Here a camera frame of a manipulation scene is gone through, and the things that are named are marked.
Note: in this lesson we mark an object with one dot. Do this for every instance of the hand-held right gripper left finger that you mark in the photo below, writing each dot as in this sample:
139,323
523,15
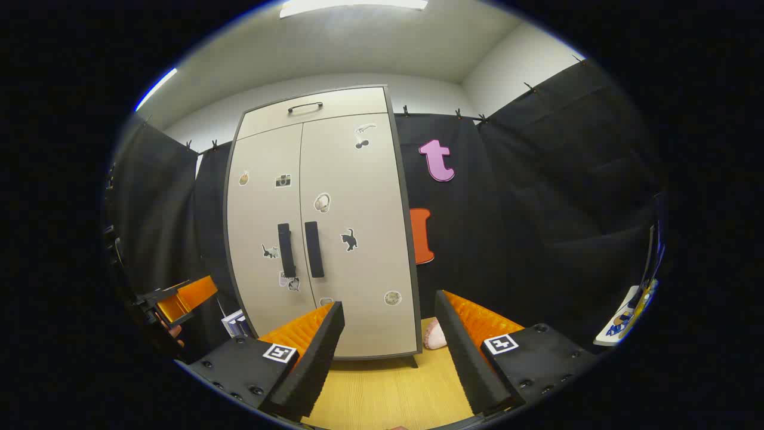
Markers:
316,358

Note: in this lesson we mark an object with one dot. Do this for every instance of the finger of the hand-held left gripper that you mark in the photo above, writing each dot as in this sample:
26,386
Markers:
191,295

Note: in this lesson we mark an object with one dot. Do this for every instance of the white blue printed object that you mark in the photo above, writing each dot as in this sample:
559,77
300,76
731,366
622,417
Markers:
624,319

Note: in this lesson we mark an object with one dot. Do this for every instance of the beige shoe cabinet door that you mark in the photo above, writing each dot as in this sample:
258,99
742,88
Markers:
262,209
364,191

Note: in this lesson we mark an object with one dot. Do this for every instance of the blue and white books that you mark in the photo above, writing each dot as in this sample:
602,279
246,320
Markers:
236,324

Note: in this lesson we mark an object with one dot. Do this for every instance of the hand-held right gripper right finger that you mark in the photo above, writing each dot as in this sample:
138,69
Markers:
465,358

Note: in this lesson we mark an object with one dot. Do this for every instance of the wide ceiling light panel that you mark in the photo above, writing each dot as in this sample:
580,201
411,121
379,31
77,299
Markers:
352,6

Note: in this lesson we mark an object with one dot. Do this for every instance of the beige double-door shoe cabinet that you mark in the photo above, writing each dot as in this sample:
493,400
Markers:
406,215

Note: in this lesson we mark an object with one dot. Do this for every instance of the pink plush toy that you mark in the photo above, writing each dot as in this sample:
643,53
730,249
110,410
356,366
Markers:
434,337

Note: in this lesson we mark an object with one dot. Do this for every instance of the black backdrop cloth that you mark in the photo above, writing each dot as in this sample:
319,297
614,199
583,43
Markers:
537,209

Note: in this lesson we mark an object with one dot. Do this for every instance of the narrow ceiling light strip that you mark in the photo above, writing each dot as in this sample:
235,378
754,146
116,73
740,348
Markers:
156,88

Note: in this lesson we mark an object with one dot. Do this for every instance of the row of black clips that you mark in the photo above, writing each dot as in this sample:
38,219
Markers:
406,111

